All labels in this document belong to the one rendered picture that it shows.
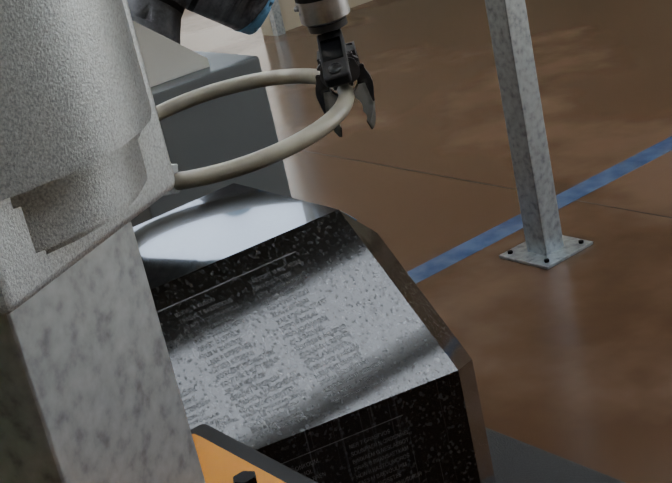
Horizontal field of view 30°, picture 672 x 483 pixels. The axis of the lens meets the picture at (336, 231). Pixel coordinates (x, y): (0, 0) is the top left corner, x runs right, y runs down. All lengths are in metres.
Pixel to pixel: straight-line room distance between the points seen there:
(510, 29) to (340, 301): 1.74
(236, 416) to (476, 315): 1.74
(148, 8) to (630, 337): 1.45
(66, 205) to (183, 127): 2.10
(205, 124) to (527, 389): 1.01
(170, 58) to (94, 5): 2.13
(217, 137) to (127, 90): 2.11
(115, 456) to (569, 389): 2.05
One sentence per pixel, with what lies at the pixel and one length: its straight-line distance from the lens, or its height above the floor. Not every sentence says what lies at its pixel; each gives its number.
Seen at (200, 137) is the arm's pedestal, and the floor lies 0.71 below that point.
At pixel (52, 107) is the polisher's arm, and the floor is 1.28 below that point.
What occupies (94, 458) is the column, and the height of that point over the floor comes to 0.98.
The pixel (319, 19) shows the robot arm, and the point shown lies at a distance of 2.21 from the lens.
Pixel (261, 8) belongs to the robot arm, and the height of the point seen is 0.95.
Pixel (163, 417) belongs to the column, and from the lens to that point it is 1.15.
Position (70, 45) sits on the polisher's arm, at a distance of 0.94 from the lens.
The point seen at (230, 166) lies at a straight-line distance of 2.07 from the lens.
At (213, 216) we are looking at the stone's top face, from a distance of 2.15.
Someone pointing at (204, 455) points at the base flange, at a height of 0.78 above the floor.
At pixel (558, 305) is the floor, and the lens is 3.46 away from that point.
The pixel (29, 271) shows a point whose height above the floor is 1.17.
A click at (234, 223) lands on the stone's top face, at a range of 2.09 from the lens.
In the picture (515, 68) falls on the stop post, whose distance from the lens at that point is 3.59.
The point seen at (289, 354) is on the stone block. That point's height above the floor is 0.67.
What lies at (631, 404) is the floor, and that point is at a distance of 2.95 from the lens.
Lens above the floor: 1.46
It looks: 20 degrees down
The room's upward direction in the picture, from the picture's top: 13 degrees counter-clockwise
